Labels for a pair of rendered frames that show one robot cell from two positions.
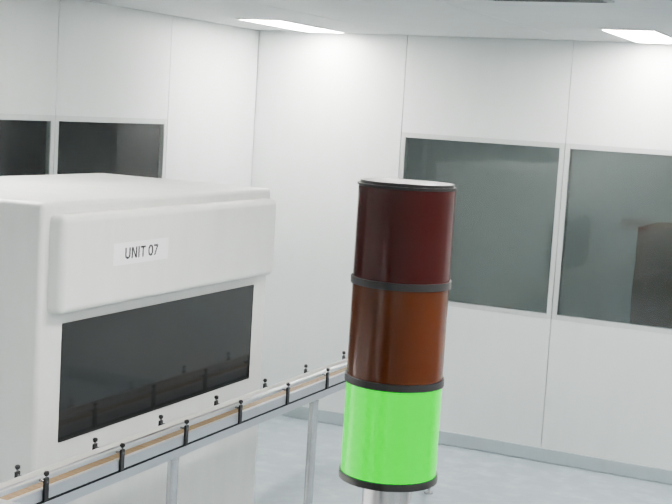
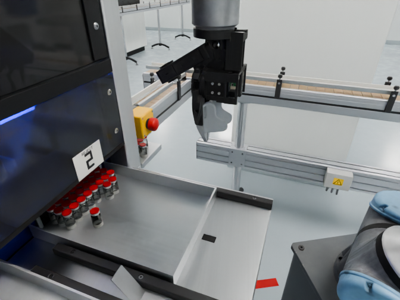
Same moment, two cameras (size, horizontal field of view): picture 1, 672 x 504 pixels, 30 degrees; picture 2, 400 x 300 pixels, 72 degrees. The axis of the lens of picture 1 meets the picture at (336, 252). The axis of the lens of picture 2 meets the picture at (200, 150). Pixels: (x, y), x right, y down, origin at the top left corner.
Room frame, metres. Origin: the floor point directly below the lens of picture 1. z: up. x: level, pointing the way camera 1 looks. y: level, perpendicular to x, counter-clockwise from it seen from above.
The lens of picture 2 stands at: (-0.03, -0.28, 1.36)
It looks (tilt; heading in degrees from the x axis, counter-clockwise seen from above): 32 degrees down; 355
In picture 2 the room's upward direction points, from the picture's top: straight up
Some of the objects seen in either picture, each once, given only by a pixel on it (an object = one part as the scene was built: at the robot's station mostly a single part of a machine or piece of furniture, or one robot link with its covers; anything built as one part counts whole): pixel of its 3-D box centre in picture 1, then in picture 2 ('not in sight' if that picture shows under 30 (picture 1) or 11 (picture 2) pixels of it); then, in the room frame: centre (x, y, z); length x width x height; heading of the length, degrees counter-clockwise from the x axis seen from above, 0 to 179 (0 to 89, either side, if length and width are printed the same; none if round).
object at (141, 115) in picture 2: not in sight; (138, 121); (0.73, -0.16, 1.00); 0.08 x 0.07 x 0.07; 65
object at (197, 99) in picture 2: not in sight; (200, 101); (0.43, -0.32, 1.17); 0.05 x 0.02 x 0.09; 156
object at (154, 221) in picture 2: not in sight; (131, 210); (0.46, -0.16, 0.90); 0.34 x 0.26 x 0.04; 65
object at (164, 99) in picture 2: not in sight; (146, 104); (1.05, -0.15, 0.92); 0.69 x 0.16 x 0.16; 155
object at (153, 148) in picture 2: not in sight; (134, 151); (0.76, -0.13, 0.87); 0.14 x 0.13 x 0.02; 65
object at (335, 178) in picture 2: not in sight; (337, 179); (1.01, -1.07, 0.50); 0.12 x 0.05 x 0.09; 65
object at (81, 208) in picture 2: not in sight; (92, 197); (0.50, -0.06, 0.90); 0.18 x 0.02 x 0.05; 155
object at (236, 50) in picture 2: not in sight; (218, 65); (0.44, -0.36, 1.23); 0.09 x 0.08 x 0.12; 66
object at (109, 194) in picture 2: not in sight; (108, 190); (0.52, -0.10, 0.90); 0.02 x 0.02 x 0.05
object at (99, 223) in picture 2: not in sight; (96, 218); (0.43, -0.09, 0.90); 0.02 x 0.02 x 0.04
